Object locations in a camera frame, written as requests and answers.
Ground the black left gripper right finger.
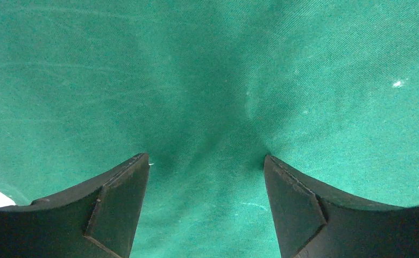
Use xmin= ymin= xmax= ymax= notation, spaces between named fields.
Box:
xmin=264 ymin=155 xmax=419 ymax=257

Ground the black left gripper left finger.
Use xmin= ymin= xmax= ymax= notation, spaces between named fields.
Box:
xmin=0 ymin=153 xmax=150 ymax=257

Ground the green surgical drape cloth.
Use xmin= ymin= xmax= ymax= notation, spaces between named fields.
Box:
xmin=0 ymin=1 xmax=419 ymax=257

